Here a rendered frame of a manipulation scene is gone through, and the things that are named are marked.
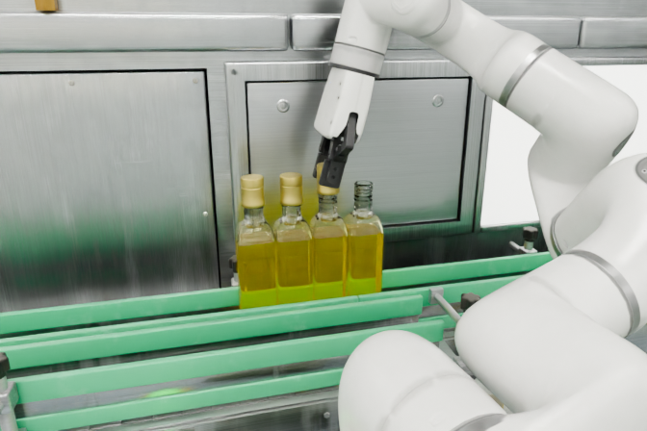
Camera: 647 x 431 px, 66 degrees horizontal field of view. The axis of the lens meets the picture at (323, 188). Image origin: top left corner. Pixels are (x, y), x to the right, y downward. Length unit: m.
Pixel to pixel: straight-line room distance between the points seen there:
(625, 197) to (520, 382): 0.21
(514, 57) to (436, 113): 0.34
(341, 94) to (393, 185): 0.30
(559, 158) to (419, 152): 0.36
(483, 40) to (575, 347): 0.45
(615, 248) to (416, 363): 0.21
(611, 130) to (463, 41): 0.25
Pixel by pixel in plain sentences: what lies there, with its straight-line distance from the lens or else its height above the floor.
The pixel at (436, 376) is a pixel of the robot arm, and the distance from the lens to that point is 0.38.
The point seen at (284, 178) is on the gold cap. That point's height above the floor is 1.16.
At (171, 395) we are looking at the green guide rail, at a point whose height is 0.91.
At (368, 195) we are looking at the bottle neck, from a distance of 0.77.
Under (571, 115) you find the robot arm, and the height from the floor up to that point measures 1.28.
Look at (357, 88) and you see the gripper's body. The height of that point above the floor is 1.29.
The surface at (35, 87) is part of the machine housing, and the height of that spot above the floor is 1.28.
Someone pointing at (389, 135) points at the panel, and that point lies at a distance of 0.91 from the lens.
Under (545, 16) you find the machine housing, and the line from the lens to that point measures 1.04.
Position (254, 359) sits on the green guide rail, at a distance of 0.71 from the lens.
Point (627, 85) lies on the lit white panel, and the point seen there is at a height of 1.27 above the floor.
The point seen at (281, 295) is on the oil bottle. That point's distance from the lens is 0.79.
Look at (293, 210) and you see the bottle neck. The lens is 0.75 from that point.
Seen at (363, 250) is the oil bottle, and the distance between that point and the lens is 0.78.
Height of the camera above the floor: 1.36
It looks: 17 degrees down
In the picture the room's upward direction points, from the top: straight up
